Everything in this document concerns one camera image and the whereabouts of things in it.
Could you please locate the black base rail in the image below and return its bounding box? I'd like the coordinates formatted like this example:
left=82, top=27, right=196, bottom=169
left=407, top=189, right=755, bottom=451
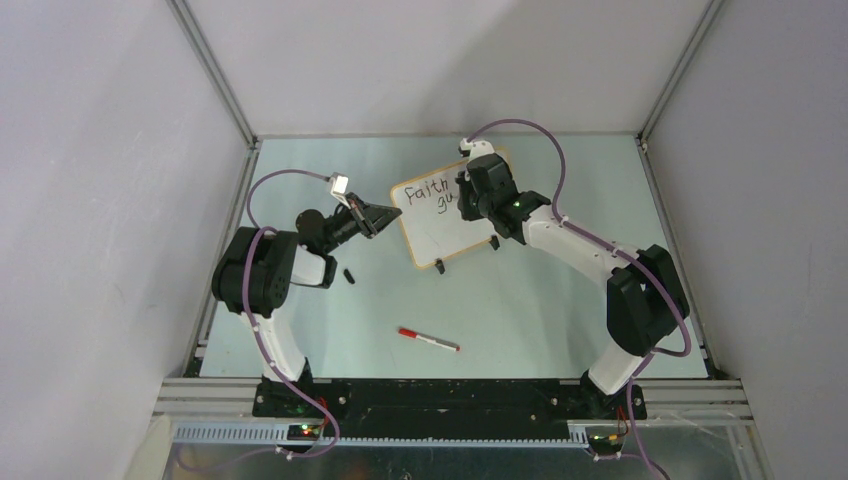
left=252, top=378, right=647, bottom=441

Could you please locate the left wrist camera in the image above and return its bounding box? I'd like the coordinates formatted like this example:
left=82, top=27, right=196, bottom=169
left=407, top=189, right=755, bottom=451
left=328, top=172, right=350, bottom=208

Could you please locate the white whiteboard yellow frame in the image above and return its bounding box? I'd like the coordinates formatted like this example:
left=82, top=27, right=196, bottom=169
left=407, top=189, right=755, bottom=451
left=390, top=160, right=495, bottom=270

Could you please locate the red whiteboard marker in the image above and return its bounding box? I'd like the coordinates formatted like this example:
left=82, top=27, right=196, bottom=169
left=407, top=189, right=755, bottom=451
left=398, top=327, right=461, bottom=352

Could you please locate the black marker cap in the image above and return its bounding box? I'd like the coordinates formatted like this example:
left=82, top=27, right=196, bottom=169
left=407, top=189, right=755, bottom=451
left=343, top=268, right=356, bottom=284

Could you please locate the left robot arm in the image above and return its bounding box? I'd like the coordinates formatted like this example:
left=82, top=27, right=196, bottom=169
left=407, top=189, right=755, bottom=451
left=211, top=193, right=402, bottom=417

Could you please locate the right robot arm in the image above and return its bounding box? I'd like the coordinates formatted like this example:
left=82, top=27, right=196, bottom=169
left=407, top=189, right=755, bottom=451
left=456, top=152, right=690, bottom=418

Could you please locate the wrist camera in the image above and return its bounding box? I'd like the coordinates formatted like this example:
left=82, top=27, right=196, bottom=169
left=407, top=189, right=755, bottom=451
left=457, top=138, right=496, bottom=180
left=328, top=172, right=350, bottom=208

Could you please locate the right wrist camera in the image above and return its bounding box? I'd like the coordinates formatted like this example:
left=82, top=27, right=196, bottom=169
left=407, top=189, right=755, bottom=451
left=457, top=138, right=496, bottom=180

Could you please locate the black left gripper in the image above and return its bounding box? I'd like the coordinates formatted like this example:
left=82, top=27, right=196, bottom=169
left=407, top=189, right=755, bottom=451
left=321, top=192, right=400, bottom=253

